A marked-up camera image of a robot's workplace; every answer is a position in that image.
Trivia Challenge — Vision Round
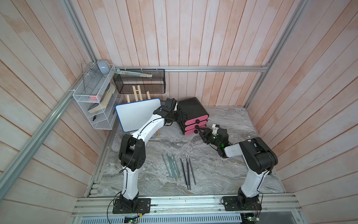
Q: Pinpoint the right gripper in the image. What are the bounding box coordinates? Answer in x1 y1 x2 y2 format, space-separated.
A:
198 127 222 149

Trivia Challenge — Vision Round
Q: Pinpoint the black drawer cabinet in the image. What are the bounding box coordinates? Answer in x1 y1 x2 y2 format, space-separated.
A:
177 97 209 134

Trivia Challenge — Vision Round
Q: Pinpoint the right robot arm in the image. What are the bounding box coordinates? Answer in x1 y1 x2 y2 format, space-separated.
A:
194 127 278 199

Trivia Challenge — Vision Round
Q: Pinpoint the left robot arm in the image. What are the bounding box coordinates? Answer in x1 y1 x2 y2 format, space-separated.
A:
118 101 178 201

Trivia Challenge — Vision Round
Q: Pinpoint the pink bottom drawer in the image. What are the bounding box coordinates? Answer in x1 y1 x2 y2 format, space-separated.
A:
184 126 206 135

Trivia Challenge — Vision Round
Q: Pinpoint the green pencil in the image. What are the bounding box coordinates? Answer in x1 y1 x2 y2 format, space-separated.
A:
167 154 178 180
172 153 181 179
161 152 172 178
165 152 177 181
169 155 180 178

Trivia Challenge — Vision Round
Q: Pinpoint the green white ruler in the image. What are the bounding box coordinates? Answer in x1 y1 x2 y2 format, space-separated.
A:
115 69 153 78

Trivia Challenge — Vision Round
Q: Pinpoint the book on shelf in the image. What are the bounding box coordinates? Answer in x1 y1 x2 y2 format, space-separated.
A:
88 83 116 113

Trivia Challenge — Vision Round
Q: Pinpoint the grey round speaker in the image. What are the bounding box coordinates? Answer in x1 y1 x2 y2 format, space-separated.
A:
97 60 111 76

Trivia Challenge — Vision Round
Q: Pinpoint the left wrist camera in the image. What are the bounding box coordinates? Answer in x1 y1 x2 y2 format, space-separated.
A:
162 98 178 112

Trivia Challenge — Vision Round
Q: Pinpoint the white board blue frame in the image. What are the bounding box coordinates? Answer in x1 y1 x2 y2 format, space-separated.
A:
115 98 162 133

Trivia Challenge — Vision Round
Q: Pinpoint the black mesh wall basket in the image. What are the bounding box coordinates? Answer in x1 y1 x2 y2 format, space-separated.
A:
113 68 166 94

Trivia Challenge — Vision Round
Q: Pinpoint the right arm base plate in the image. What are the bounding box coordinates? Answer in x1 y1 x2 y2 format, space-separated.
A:
222 195 262 211

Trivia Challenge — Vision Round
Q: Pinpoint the white wire wall shelf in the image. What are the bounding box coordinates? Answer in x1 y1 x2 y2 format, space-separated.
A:
73 63 123 130

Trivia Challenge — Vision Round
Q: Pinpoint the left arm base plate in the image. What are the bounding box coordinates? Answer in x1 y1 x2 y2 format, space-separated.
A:
112 197 151 214

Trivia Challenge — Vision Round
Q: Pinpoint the aluminium mounting rail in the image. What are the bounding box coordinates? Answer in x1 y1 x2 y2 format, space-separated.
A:
70 193 308 224

